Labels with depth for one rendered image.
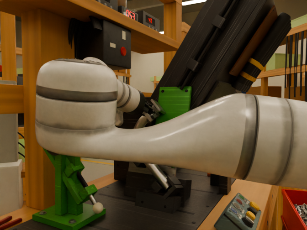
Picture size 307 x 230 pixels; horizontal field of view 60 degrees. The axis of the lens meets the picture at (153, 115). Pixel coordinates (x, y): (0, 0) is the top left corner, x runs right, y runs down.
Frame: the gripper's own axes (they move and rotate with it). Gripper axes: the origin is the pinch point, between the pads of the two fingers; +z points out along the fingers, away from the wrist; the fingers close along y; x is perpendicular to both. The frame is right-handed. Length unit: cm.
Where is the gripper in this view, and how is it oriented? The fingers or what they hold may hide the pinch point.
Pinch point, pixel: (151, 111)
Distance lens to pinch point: 88.5
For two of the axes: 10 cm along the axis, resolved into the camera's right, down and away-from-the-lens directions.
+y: -5.3, -7.1, 4.6
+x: -7.1, 6.7, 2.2
